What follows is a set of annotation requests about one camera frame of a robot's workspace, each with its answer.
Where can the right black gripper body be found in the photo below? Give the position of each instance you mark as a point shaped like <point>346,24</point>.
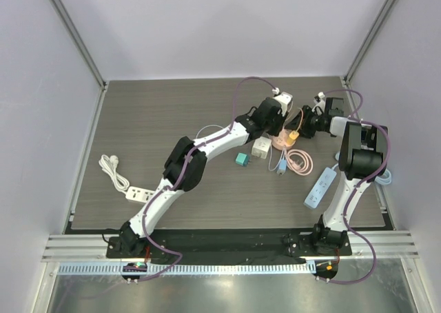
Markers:
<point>306,123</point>

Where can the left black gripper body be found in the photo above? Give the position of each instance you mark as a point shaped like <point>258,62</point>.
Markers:
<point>273,127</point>

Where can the orange charger plug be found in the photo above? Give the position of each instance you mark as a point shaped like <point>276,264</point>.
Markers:
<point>292,137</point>

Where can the pink round power socket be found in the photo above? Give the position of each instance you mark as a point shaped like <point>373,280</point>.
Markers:
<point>280,141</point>

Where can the white cube socket adapter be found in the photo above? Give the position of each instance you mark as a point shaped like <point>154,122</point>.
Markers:
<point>261,147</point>

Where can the blue USB charger plug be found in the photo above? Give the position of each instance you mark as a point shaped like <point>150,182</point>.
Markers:
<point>282,166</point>

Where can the teal plug adapter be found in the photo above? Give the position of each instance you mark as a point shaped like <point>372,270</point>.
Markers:
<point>242,159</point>

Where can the light blue power strip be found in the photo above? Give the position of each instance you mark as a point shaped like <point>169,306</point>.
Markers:
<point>320,188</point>

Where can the white USB power strip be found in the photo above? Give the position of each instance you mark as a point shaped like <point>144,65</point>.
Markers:
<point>138,195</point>

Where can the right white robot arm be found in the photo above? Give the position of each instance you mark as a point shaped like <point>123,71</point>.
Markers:
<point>363,157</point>

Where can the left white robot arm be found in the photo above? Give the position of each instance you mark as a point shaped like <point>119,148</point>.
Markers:
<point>185,166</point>

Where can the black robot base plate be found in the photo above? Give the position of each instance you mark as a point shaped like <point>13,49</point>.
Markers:
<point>233,247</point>

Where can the white slotted cable duct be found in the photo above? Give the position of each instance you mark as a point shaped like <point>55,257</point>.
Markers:
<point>139,269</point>

